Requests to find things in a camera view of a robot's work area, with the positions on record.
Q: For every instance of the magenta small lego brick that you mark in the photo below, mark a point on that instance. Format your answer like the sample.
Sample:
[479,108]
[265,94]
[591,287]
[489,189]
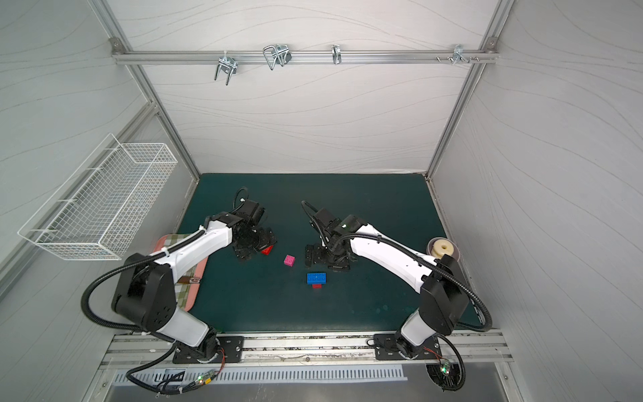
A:
[289,260]

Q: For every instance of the metal u-bolt clamp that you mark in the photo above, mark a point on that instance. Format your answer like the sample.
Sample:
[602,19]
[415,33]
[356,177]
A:
[226,67]
[277,55]

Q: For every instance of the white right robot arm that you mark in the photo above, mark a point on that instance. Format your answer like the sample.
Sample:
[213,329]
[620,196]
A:
[438,280]

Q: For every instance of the cream ring toy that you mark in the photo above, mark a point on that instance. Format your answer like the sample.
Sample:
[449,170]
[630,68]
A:
[443,247]

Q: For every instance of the aluminium top crossbar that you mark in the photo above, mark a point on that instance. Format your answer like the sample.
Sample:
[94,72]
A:
[299,57]

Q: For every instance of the metal u-bolt clamp middle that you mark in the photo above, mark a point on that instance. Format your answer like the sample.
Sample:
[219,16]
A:
[277,55]

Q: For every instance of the metal bracket right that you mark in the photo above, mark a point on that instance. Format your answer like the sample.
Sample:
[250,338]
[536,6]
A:
[459,56]

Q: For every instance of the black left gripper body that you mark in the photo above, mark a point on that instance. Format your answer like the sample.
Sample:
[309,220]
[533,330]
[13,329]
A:
[254,244]

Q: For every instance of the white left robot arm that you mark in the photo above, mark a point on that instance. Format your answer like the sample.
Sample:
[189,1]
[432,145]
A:
[146,295]

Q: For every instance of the pink plastic tray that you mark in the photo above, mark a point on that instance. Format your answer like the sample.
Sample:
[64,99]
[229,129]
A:
[198,281]

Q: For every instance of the white slotted cable duct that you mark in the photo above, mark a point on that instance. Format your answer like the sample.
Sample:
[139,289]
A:
[247,375]

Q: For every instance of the red long lego brick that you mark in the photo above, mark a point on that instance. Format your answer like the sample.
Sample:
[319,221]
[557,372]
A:
[267,251]

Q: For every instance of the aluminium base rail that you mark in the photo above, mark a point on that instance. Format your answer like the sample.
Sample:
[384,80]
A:
[287,349]

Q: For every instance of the metal u-bolt clamp left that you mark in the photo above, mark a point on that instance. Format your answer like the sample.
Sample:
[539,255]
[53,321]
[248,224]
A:
[226,67]

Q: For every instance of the dark blue long lego brick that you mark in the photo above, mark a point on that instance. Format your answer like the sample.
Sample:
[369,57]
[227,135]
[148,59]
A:
[316,279]

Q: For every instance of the metal bracket small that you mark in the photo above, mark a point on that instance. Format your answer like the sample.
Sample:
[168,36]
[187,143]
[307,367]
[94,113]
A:
[336,55]

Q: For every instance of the mauve bowl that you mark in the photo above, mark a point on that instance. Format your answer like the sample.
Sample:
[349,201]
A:
[432,240]

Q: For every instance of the white wire basket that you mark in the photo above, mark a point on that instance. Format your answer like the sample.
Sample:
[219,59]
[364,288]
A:
[96,213]

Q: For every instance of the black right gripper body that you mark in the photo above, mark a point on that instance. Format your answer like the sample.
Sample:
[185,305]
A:
[324,256]

